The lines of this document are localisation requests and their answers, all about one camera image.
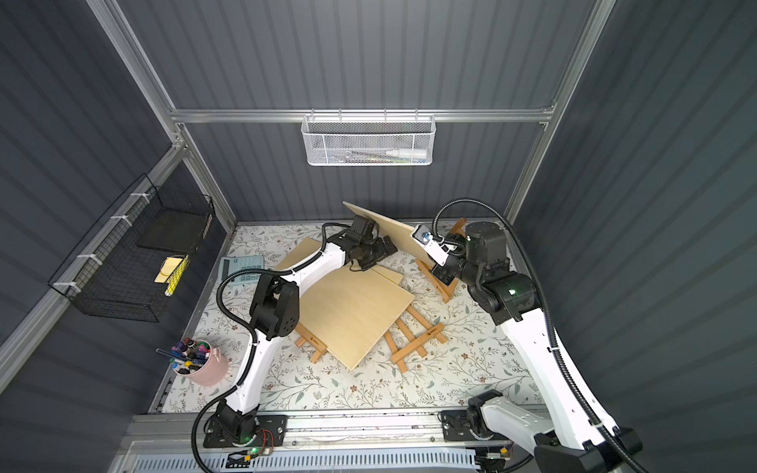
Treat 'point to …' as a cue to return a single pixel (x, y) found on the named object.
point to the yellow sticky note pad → (168, 268)
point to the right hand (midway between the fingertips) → (439, 241)
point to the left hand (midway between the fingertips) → (397, 257)
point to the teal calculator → (230, 265)
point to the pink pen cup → (199, 363)
